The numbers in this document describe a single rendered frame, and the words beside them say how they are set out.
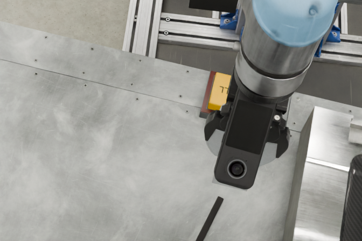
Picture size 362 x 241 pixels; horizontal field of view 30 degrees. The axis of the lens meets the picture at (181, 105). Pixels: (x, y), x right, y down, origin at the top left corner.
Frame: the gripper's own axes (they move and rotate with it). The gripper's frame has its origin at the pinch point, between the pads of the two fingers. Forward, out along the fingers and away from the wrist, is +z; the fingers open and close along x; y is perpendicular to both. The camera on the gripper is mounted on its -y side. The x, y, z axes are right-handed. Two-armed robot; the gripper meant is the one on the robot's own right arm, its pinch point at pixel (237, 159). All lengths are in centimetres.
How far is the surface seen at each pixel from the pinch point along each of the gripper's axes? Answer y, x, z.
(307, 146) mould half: 7.5, -10.0, 6.2
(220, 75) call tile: 18.8, 4.7, 11.4
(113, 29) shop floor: 77, 40, 95
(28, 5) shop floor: 78, 68, 95
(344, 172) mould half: 4.8, -15.8, 6.4
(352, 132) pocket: 12.9, -16.8, 8.8
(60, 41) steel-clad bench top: 20.3, 32.1, 15.2
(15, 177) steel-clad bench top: -4.8, 31.1, 15.2
